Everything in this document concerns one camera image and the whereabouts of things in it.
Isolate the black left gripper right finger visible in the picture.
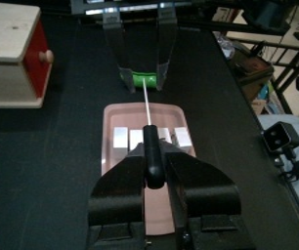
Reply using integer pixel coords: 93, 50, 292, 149
163, 144, 256, 250

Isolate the white rectangular block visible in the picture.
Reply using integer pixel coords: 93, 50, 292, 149
112, 126, 131, 159
156, 127, 173, 145
129, 129, 147, 151
173, 126, 195, 154

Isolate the brown cardboard box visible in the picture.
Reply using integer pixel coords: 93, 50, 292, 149
233, 53, 275, 88

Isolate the cleaver with black handle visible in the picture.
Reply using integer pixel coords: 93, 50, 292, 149
141, 77, 167, 190

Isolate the black depth camera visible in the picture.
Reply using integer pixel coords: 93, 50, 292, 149
261, 121, 299, 153

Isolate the green toy vegetable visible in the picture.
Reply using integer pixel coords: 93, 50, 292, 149
119, 69, 160, 93

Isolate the pink plastic tray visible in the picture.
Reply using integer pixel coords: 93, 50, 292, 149
100, 102, 197, 236

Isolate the black metal frame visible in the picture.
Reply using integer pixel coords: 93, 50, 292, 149
224, 30, 299, 115

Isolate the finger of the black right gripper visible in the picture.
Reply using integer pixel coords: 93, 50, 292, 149
155, 5, 180, 92
101, 12, 139, 95

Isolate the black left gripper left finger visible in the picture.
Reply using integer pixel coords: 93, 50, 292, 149
85, 142, 149, 250

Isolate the wooden box with red side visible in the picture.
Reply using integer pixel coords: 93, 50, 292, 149
0, 0, 56, 109

